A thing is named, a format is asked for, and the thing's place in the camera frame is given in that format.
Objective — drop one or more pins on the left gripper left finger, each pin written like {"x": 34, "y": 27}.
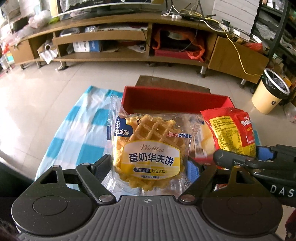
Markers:
{"x": 91, "y": 177}

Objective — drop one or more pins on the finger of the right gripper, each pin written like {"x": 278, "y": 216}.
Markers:
{"x": 265, "y": 153}
{"x": 227, "y": 159}

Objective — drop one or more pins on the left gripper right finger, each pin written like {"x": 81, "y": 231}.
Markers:
{"x": 199, "y": 182}

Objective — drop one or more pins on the red yellow snack packet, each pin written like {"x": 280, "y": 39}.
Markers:
{"x": 232, "y": 130}

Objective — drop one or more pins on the waffle snack packet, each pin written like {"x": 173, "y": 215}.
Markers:
{"x": 149, "y": 151}

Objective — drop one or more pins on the blue white checkered cloth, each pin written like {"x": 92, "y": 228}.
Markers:
{"x": 81, "y": 138}

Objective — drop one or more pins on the cream trash bin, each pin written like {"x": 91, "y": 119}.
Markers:
{"x": 271, "y": 90}

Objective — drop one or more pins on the red cardboard box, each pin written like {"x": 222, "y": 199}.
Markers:
{"x": 160, "y": 100}

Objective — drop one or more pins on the brown wooden table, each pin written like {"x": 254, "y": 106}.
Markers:
{"x": 157, "y": 82}

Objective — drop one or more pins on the black metal shelf rack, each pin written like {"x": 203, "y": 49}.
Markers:
{"x": 274, "y": 26}

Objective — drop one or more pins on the orange plastic bag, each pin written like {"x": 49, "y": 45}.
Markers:
{"x": 178, "y": 44}

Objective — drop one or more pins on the wooden TV stand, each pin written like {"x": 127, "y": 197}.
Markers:
{"x": 129, "y": 38}

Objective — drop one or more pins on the white blue cardboard box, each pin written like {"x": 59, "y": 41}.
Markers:
{"x": 87, "y": 46}

